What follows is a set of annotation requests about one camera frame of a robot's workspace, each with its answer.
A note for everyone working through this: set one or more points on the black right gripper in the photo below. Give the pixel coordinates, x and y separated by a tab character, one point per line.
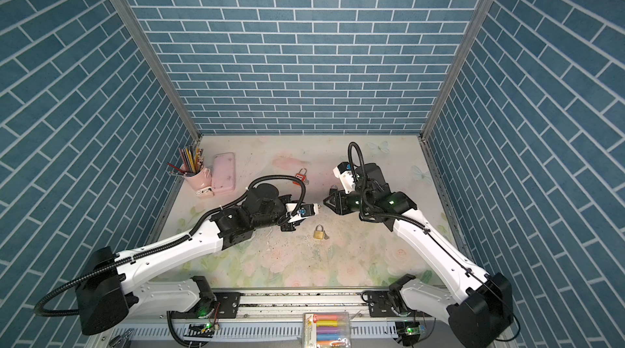
340	205

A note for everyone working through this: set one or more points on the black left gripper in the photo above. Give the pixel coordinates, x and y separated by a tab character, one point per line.
285	199

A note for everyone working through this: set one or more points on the brass padlock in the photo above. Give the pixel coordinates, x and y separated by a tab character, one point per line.
320	233

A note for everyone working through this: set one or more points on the red padlock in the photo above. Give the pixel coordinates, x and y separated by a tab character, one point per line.
302	175

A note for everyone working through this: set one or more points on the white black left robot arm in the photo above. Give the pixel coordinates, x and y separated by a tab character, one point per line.
110	291

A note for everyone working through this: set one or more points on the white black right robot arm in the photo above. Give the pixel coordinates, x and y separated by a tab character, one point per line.
439	260

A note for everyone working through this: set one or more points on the pink pencil case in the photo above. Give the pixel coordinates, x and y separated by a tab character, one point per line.
224	173

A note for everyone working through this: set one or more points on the pink pencil cup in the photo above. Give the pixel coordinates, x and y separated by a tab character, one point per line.
201	183

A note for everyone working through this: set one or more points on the coloured pencils bundle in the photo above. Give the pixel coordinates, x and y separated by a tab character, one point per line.
192	162

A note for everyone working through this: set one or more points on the marker pen box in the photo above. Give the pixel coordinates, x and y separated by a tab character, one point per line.
326	329

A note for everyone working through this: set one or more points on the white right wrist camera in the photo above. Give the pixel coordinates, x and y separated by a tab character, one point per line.
343	172

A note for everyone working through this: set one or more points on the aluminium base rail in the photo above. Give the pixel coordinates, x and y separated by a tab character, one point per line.
191	311

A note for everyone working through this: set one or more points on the aluminium corner post right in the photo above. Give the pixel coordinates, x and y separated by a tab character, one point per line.
473	28

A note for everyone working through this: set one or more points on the aluminium corner post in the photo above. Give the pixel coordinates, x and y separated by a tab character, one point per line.
133	26
473	28

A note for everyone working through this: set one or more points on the aluminium corner post left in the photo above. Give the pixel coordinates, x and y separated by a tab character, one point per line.
133	26

